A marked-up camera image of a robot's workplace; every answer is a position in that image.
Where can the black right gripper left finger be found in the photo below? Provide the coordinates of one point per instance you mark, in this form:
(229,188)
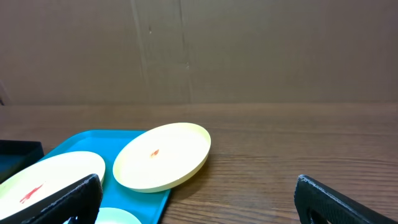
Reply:
(78,203)

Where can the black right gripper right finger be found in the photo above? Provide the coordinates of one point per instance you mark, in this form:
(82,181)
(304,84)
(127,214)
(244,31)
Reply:
(316,202)

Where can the yellow plate with long stain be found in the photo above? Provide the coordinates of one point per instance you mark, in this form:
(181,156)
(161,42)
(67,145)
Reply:
(47,177)

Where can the teal plastic tray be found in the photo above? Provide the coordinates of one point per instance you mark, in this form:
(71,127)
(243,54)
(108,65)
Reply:
(148,208)

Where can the black rectangular tray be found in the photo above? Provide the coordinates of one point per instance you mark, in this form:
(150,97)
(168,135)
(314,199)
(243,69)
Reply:
(17,155)

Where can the light blue plate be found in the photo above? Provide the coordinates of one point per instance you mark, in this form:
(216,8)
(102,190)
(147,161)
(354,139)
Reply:
(110,215)

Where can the yellow plate with small stain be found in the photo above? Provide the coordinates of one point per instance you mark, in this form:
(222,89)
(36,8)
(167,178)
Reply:
(163,157)

